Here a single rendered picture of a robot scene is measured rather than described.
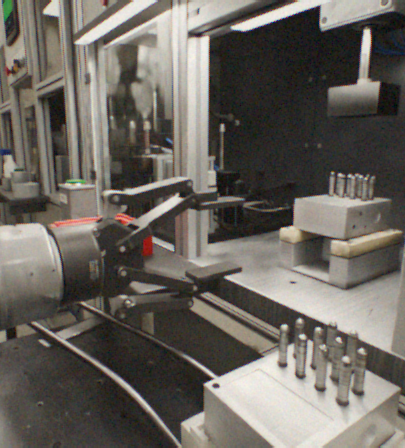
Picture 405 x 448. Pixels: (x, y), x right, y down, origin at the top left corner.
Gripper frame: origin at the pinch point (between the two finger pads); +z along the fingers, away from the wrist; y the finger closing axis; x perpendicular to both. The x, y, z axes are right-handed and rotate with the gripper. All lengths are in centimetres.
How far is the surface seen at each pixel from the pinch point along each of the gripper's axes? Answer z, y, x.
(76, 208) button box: -4.4, -2.2, 43.0
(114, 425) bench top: -10.2, -32.3, 13.3
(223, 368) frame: 24, -43, 27
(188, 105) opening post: 7.8, 17.5, 18.4
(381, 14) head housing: 24.5, 28.8, -4.2
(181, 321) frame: 24, -38, 47
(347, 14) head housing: 23.8, 29.9, 0.6
